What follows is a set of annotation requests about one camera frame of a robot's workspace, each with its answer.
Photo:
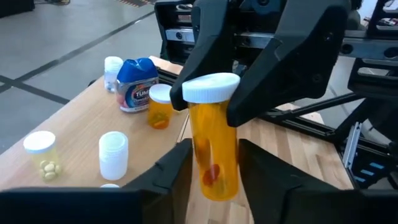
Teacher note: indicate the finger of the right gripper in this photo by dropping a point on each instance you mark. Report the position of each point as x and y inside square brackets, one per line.
[211, 37]
[298, 62]

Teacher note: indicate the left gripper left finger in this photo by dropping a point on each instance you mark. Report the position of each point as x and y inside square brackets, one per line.
[168, 186]

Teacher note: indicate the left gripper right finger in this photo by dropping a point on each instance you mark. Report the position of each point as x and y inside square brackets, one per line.
[280, 193]

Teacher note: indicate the white opaque bottle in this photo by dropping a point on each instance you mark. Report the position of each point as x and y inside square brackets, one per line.
[113, 158]

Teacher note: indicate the tall orange pill bottle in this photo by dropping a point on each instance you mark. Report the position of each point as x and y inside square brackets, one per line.
[214, 140]

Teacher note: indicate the blue-capped Tums bottle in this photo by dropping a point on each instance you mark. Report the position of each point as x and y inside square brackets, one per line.
[136, 90]

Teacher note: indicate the small clear pill bottle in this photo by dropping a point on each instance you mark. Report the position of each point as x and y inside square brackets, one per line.
[112, 77]

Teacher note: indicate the yellow bottle with beige pills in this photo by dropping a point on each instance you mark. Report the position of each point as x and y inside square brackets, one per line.
[46, 165]

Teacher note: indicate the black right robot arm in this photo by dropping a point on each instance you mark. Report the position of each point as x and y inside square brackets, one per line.
[382, 121]

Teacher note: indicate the silver aluminium extrusion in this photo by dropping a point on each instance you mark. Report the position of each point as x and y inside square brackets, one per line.
[351, 146]

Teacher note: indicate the black floor equipment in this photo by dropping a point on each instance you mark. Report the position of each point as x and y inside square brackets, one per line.
[15, 6]

